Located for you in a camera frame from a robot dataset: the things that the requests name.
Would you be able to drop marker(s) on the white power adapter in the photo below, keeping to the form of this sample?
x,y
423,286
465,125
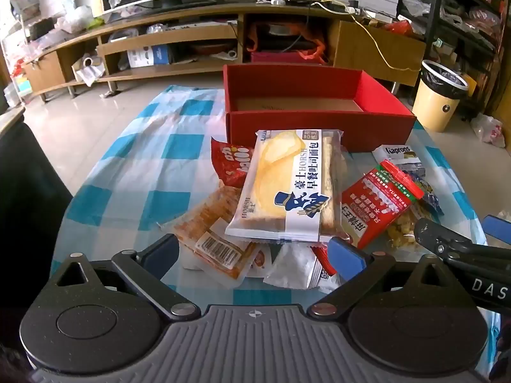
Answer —
x,y
276,2

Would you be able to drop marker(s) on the blue candy packet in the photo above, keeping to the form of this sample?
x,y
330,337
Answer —
x,y
430,198

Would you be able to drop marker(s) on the blue white checkered tablecloth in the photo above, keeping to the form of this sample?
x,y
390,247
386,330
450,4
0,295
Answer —
x,y
131,159

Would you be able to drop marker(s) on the wooden television stand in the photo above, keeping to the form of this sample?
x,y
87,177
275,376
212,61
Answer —
x,y
359,48

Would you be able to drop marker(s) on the red cardboard box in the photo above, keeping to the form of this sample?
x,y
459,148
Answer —
x,y
319,121

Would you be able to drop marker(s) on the silver wafer packet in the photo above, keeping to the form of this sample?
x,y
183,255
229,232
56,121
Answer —
x,y
395,153

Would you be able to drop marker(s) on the orange pastry packet with barcode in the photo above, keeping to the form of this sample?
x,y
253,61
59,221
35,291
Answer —
x,y
207,223

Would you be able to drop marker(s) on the red plastic bag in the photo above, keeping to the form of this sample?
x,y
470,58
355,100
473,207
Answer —
x,y
401,27

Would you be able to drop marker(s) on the yellow trash bin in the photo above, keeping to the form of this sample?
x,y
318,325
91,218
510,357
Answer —
x,y
435,103

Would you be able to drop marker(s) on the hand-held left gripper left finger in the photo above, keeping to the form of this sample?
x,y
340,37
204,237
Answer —
x,y
159,256

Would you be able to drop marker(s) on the crumpled white paper bag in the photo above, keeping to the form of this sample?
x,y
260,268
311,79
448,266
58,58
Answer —
x,y
88,70

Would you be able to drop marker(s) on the white and blue carton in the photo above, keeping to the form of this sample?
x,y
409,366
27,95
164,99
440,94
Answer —
x,y
147,56

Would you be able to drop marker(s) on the orange bag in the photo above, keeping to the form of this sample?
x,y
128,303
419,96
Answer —
x,y
315,52

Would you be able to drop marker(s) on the dark cloth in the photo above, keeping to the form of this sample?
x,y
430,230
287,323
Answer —
x,y
32,207

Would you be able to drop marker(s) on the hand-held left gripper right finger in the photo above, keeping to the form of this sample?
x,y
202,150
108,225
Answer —
x,y
346,257

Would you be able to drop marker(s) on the red green popcorn snack packet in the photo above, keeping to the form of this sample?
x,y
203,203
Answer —
x,y
371,207

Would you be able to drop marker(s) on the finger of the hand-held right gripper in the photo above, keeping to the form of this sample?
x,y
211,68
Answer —
x,y
437,239
498,229

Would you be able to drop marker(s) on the sliced toast bread packet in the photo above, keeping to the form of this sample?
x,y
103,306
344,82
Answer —
x,y
279,183

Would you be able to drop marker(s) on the red snack packet white letters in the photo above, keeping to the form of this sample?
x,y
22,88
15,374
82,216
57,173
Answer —
x,y
231,163

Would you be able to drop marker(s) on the white plastic bag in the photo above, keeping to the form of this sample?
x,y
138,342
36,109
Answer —
x,y
489,129

